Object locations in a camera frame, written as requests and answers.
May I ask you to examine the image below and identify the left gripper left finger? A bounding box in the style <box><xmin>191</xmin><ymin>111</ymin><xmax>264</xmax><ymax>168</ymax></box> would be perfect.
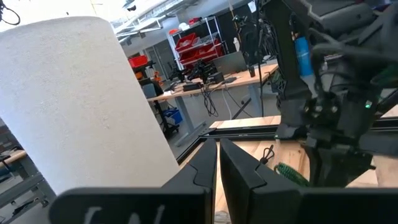
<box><xmin>49</xmin><ymin>138</ymin><xmax>218</xmax><ymax>224</ymax></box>

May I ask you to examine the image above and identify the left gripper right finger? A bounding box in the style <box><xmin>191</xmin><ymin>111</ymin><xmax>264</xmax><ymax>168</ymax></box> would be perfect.
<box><xmin>219</xmin><ymin>138</ymin><xmax>398</xmax><ymax>224</ymax></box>

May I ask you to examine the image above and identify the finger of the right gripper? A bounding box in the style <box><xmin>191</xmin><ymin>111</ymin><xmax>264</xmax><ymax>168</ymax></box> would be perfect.
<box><xmin>306</xmin><ymin>147</ymin><xmax>343</xmax><ymax>187</ymax></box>
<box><xmin>341</xmin><ymin>148</ymin><xmax>377</xmax><ymax>187</ymax></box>

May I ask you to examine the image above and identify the green braided cable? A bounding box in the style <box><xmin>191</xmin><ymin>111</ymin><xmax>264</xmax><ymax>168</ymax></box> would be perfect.
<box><xmin>273</xmin><ymin>161</ymin><xmax>312</xmax><ymax>188</ymax></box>

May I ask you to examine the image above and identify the thin black cable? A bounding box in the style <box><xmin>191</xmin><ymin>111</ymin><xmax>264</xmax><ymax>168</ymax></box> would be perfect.
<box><xmin>259</xmin><ymin>144</ymin><xmax>276</xmax><ymax>166</ymax></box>

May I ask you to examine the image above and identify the blue bottle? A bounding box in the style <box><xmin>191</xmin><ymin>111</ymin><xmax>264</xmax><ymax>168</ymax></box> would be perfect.
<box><xmin>294</xmin><ymin>36</ymin><xmax>314</xmax><ymax>77</ymax></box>

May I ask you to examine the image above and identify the blue crate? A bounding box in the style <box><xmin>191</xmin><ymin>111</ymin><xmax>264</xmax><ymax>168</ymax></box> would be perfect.
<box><xmin>163</xmin><ymin>108</ymin><xmax>184</xmax><ymax>126</ymax></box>

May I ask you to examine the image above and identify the wooden desk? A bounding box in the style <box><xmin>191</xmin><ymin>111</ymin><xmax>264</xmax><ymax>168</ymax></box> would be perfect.
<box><xmin>146</xmin><ymin>63</ymin><xmax>280</xmax><ymax>147</ymax></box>

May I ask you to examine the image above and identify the grey laptop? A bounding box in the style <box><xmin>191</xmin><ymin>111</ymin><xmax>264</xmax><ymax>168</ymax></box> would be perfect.
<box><xmin>212</xmin><ymin>51</ymin><xmax>249</xmax><ymax>76</ymax></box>

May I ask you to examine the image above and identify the white cylindrical lamp shade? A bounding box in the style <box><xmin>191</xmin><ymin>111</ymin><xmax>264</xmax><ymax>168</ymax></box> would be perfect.
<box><xmin>0</xmin><ymin>16</ymin><xmax>181</xmax><ymax>195</ymax></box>

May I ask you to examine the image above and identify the black power supply box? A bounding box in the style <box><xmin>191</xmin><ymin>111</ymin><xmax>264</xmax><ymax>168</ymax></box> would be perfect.
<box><xmin>182</xmin><ymin>81</ymin><xmax>203</xmax><ymax>92</ymax></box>

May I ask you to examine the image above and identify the red storage box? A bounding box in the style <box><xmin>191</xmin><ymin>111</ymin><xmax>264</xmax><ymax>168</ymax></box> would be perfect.
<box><xmin>128</xmin><ymin>55</ymin><xmax>149</xmax><ymax>68</ymax></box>

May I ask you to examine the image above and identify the black equipment rack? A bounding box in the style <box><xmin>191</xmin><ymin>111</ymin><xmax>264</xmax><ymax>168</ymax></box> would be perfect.
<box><xmin>217</xmin><ymin>0</ymin><xmax>280</xmax><ymax>63</ymax></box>

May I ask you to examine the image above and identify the shelf with red bins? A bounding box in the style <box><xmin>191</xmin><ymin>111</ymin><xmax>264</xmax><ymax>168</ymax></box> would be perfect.
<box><xmin>166</xmin><ymin>15</ymin><xmax>229</xmax><ymax>71</ymax></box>

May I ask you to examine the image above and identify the black aluminium table frame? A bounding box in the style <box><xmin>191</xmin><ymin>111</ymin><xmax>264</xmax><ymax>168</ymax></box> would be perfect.
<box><xmin>175</xmin><ymin>116</ymin><xmax>398</xmax><ymax>164</ymax></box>

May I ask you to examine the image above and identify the grey metal table frame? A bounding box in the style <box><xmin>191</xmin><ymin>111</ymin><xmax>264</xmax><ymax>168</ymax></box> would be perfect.
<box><xmin>0</xmin><ymin>149</ymin><xmax>57</xmax><ymax>224</ymax></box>

